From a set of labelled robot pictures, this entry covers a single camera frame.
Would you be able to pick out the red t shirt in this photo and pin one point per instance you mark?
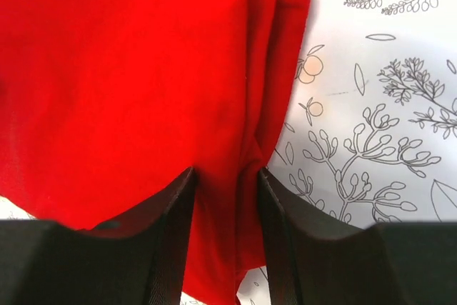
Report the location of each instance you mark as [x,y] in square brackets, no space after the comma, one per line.
[104,102]

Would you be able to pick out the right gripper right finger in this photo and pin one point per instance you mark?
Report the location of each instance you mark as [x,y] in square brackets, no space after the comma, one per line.
[313,258]

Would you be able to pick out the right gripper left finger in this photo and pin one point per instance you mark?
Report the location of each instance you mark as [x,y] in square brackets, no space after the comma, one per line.
[137,257]

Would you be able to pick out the floral patterned table cloth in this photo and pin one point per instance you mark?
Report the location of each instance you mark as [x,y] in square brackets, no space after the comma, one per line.
[369,136]

